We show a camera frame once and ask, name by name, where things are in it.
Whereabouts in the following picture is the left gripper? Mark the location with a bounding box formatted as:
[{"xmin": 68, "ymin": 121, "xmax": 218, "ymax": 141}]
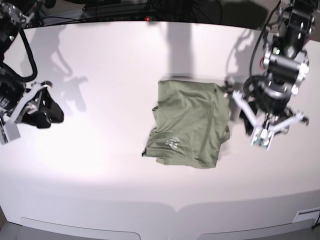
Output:
[{"xmin": 232, "ymin": 74, "xmax": 310, "ymax": 135}]

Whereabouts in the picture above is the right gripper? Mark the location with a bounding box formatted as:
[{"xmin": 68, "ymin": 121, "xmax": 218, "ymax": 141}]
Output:
[{"xmin": 0, "ymin": 81, "xmax": 64, "ymax": 129}]

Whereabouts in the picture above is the green T-shirt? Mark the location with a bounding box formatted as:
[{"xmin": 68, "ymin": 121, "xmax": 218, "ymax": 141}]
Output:
[{"xmin": 141, "ymin": 79, "xmax": 230, "ymax": 169}]

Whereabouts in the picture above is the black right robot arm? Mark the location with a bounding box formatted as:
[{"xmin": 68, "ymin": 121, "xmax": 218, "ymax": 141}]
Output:
[{"xmin": 0, "ymin": 0, "xmax": 64, "ymax": 129}]

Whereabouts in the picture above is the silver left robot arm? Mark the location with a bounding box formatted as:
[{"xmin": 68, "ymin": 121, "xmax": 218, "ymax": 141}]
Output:
[{"xmin": 241, "ymin": 0, "xmax": 320, "ymax": 129}]

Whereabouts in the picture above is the black power strip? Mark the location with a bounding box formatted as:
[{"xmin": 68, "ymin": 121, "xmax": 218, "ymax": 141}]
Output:
[{"xmin": 98, "ymin": 15, "xmax": 157, "ymax": 22}]

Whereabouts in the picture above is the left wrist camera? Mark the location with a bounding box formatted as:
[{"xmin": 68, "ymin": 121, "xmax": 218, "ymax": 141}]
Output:
[{"xmin": 250, "ymin": 126, "xmax": 275, "ymax": 151}]

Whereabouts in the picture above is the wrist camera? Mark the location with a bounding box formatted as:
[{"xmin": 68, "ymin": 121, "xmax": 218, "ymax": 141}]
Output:
[
  {"xmin": 250, "ymin": 126, "xmax": 275, "ymax": 151},
  {"xmin": 0, "ymin": 123, "xmax": 21, "ymax": 145}
]

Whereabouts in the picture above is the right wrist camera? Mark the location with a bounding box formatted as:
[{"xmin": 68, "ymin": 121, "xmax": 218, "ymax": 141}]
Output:
[{"xmin": 0, "ymin": 123, "xmax": 21, "ymax": 145}]

